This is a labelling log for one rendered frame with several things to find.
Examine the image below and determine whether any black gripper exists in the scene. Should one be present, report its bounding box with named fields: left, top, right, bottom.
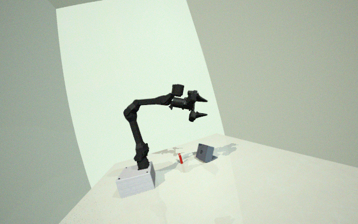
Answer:
left=181, top=90, right=208, bottom=122

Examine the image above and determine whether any dark grey sloped panel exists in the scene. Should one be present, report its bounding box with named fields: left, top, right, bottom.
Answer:
left=195, top=143, right=218, bottom=162

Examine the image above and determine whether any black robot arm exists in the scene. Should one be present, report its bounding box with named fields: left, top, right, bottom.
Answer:
left=124, top=84, right=197, bottom=170

